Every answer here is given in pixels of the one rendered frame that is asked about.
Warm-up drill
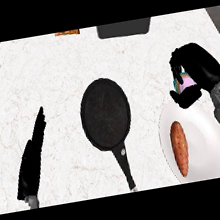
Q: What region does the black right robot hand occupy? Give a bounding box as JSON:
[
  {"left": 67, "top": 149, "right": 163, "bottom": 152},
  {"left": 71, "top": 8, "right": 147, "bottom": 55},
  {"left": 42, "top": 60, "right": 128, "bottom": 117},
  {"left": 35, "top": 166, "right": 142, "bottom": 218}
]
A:
[{"left": 162, "top": 38, "right": 220, "bottom": 112}]

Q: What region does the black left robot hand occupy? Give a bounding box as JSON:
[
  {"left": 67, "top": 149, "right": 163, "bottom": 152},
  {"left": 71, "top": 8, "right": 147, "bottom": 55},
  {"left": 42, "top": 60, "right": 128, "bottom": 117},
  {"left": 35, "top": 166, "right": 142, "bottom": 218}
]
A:
[{"left": 2, "top": 105, "right": 59, "bottom": 203}]

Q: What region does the pink frosted cupcake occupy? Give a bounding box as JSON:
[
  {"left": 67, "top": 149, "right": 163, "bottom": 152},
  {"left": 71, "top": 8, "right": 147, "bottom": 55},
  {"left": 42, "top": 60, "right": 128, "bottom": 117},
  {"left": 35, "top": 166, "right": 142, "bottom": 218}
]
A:
[{"left": 172, "top": 71, "right": 198, "bottom": 96}]

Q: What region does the white plate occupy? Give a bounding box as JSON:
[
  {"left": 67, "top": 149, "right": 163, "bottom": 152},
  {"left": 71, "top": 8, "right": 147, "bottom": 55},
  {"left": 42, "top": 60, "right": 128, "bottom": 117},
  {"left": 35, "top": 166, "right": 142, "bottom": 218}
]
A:
[{"left": 152, "top": 91, "right": 220, "bottom": 188}]

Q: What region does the black frying pan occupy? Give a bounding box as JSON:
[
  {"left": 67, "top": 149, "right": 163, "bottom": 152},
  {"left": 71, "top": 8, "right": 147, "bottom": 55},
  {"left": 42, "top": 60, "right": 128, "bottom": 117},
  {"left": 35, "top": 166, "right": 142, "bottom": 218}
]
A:
[{"left": 74, "top": 73, "right": 145, "bottom": 199}]

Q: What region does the dark grey appliance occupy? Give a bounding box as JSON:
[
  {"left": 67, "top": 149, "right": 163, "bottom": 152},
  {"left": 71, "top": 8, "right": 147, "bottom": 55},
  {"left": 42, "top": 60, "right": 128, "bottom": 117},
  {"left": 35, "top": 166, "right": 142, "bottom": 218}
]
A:
[{"left": 96, "top": 17, "right": 155, "bottom": 43}]

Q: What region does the brown sweet potato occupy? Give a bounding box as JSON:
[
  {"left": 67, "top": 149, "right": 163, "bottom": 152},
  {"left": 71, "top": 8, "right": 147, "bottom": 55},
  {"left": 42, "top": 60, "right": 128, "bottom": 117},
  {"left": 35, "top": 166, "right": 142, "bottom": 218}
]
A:
[{"left": 167, "top": 119, "right": 194, "bottom": 180}]

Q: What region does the orange brown object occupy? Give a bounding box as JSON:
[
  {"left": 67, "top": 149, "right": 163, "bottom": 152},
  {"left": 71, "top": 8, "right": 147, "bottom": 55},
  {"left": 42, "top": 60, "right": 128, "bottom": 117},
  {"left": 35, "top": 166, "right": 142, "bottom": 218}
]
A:
[{"left": 54, "top": 29, "right": 81, "bottom": 39}]

